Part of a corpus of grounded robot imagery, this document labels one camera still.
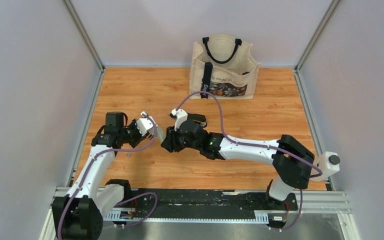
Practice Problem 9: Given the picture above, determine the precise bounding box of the black stapler base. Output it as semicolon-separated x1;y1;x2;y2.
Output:
187;113;208;128

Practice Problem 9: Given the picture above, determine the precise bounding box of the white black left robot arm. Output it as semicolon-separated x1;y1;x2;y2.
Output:
51;111;158;240

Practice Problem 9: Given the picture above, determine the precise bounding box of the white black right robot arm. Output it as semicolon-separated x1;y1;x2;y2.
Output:
161;120;315;210

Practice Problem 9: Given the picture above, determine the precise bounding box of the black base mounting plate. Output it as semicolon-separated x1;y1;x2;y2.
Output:
122;188;299;220

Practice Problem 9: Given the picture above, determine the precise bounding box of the beige canvas tote bag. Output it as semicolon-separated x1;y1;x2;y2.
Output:
189;34;261;99

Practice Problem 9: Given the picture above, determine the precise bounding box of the white plastic bottle black cap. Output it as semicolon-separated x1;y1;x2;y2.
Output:
310;151;341;182

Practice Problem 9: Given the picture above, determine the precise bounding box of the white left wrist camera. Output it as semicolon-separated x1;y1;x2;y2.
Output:
136;111;158;137

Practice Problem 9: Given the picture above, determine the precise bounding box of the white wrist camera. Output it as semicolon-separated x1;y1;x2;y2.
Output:
169;108;188;131
136;111;158;137

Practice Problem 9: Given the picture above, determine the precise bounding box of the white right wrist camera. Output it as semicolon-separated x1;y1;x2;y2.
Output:
169;108;188;131

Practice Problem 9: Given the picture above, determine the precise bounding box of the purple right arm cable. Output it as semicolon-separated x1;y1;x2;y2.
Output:
175;91;324;232

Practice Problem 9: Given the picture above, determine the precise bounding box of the aluminium frame rail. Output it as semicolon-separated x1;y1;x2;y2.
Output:
51;187;360;240

